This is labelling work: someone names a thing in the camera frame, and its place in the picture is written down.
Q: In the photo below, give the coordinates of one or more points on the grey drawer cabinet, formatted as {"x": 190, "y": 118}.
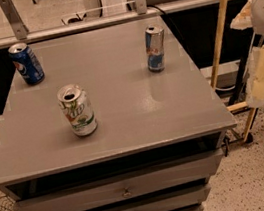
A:
{"x": 158, "y": 136}

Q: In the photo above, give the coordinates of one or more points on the white green 7up can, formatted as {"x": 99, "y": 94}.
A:
{"x": 76, "y": 106}

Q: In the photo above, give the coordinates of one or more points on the blue pepsi can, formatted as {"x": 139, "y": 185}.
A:
{"x": 26, "y": 63}

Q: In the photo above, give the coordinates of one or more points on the red bull can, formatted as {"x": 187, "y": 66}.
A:
{"x": 154, "y": 37}

